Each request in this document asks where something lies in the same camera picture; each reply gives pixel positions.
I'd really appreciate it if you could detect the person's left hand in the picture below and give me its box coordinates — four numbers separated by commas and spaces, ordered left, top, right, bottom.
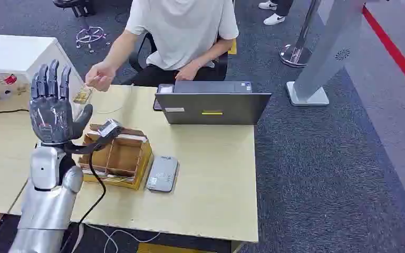
175, 62, 202, 82

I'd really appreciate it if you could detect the person's right hand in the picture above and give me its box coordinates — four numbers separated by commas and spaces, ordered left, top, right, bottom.
85, 62, 117, 93

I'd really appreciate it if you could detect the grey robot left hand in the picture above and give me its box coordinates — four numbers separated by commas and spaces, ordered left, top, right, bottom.
29, 59, 94, 146

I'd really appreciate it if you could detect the dark grey laptop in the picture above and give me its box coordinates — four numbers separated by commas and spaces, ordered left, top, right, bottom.
155, 80, 273, 126

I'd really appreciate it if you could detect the seated person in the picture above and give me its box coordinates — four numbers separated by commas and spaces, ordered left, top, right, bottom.
85, 0, 240, 93

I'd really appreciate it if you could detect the black stool with chrome base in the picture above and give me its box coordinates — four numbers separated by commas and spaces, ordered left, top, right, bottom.
52, 0, 108, 54

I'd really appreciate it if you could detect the black office chair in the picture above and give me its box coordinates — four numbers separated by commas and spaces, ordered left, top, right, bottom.
128, 32, 230, 83

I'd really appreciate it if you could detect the white cabinet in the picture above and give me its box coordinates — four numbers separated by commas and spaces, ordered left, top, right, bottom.
0, 33, 85, 113

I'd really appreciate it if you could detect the wooden card box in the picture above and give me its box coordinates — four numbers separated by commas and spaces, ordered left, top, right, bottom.
78, 123, 153, 191

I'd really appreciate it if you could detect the grey card reader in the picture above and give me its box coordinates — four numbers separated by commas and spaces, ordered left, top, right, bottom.
146, 155, 180, 194

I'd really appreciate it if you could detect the standing person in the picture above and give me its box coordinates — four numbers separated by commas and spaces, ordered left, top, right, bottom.
258, 0, 295, 26

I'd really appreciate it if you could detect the white kiosk stand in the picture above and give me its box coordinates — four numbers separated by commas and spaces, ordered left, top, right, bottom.
286, 0, 368, 107

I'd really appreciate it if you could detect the yellow box under desk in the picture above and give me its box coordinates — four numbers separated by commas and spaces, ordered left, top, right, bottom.
137, 242, 210, 253

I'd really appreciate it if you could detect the red floor tape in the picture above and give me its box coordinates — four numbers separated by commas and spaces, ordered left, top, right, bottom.
361, 5, 405, 103

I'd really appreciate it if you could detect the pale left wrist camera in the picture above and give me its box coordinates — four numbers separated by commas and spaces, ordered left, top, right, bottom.
97, 119, 121, 138

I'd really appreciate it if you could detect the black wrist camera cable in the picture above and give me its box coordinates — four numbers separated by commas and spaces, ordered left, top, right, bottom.
60, 126, 124, 253

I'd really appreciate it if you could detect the chrome stanchion post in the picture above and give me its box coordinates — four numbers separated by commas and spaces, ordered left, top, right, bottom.
278, 0, 322, 69

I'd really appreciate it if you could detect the white cable under desk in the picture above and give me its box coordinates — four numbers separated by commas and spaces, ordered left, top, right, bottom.
70, 222, 162, 253

